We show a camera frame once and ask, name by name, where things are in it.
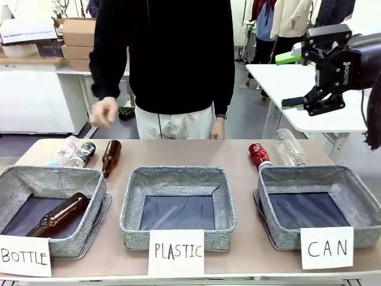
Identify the grey fabric basket, bottle label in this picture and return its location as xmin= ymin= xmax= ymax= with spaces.
xmin=0 ymin=165 xmax=113 ymax=260

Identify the person's right hand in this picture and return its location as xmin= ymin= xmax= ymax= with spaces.
xmin=89 ymin=96 xmax=120 ymax=130

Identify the black drink can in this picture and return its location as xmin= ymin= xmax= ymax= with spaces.
xmin=70 ymin=141 xmax=97 ymax=168

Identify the hanging cream hoodie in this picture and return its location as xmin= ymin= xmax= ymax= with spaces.
xmin=270 ymin=0 xmax=312 ymax=40

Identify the hanging dark jacket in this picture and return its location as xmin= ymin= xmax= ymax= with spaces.
xmin=314 ymin=0 xmax=357 ymax=28

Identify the white paper label BOTTLE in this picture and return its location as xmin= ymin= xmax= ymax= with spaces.
xmin=0 ymin=234 xmax=52 ymax=278

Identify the white printed carton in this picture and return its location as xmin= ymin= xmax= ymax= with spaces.
xmin=0 ymin=17 xmax=58 ymax=46

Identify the white side table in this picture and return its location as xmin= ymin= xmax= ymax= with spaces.
xmin=245 ymin=63 xmax=370 ymax=167

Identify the hanging blue garment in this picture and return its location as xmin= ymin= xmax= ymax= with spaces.
xmin=255 ymin=0 xmax=276 ymax=42

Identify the crushed clear bottle, blue cap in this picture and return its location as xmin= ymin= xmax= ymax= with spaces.
xmin=47 ymin=135 xmax=80 ymax=167

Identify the white cabinet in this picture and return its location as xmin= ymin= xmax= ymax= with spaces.
xmin=0 ymin=63 xmax=88 ymax=135

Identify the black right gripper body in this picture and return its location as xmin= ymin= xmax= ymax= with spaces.
xmin=314 ymin=46 xmax=366 ymax=92

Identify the person's right forearm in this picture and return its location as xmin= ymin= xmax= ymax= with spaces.
xmin=89 ymin=41 xmax=123 ymax=100

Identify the flat brown cardboard box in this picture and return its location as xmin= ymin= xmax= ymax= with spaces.
xmin=60 ymin=45 xmax=96 ymax=61

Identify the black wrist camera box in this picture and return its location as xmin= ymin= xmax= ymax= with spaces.
xmin=306 ymin=24 xmax=354 ymax=48

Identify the red drink can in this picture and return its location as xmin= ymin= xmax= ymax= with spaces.
xmin=248 ymin=142 xmax=273 ymax=172

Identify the white paper label CAN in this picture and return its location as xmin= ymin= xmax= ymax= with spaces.
xmin=299 ymin=226 xmax=355 ymax=270

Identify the person's left hand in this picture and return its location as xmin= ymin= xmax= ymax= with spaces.
xmin=210 ymin=117 xmax=227 ymax=141

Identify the person in black sweater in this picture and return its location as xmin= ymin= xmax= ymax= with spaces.
xmin=89 ymin=0 xmax=235 ymax=141

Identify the white paper label PLASTIC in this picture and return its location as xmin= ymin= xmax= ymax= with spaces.
xmin=147 ymin=229 xmax=205 ymax=276

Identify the large brown glass bottle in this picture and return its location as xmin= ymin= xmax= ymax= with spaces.
xmin=25 ymin=192 xmax=90 ymax=238

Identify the grey fabric basket, can label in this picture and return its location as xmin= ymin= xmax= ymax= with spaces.
xmin=253 ymin=164 xmax=381 ymax=251

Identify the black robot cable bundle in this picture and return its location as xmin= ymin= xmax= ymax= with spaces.
xmin=360 ymin=86 xmax=381 ymax=153

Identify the grey fabric basket, plastic label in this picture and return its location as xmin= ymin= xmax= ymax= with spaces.
xmin=119 ymin=166 xmax=237 ymax=251

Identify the black bag on floor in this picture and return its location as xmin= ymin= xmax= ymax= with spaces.
xmin=118 ymin=105 xmax=135 ymax=122

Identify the person's left forearm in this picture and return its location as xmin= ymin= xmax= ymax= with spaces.
xmin=213 ymin=50 xmax=235 ymax=119

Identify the small brown glass bottle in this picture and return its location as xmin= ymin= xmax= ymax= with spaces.
xmin=101 ymin=139 xmax=123 ymax=179

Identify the large brown cardboard box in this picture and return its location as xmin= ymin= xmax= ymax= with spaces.
xmin=60 ymin=18 xmax=97 ymax=48

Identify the clear plastic bottle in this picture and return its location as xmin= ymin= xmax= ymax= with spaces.
xmin=276 ymin=128 xmax=308 ymax=167

